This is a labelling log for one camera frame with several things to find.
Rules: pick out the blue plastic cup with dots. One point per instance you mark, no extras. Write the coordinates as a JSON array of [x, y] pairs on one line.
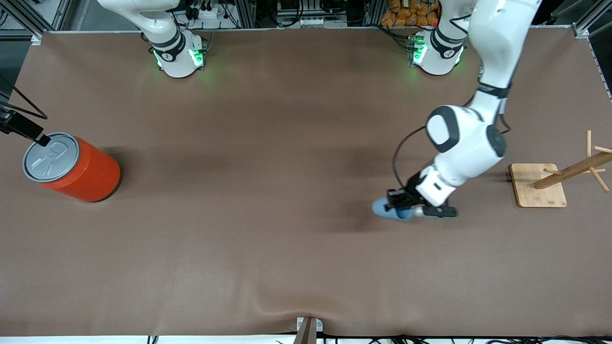
[[386, 210]]

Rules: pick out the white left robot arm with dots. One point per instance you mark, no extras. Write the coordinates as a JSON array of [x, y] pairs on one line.
[[473, 138]]

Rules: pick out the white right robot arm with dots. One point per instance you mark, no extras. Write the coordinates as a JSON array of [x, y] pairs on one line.
[[174, 52]]

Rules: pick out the orange can with grey lid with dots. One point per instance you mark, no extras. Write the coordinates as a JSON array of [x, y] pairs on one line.
[[79, 172]]

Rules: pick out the wooden mug tree stand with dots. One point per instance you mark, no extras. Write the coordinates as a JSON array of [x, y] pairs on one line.
[[540, 186]]

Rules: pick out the brown table mat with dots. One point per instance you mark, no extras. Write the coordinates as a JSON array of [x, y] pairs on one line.
[[239, 215]]

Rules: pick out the bag of orange snacks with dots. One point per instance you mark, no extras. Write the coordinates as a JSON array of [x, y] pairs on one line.
[[406, 14]]

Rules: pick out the white terminal block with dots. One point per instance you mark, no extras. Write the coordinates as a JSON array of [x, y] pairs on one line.
[[311, 22]]

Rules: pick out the white power strip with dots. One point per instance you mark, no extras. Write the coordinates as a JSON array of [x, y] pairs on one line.
[[205, 13]]

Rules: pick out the aluminium frame profile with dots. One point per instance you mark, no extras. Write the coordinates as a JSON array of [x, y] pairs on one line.
[[585, 24], [28, 19]]

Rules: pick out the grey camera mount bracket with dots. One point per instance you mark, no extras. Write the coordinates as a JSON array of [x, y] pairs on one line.
[[309, 326]]

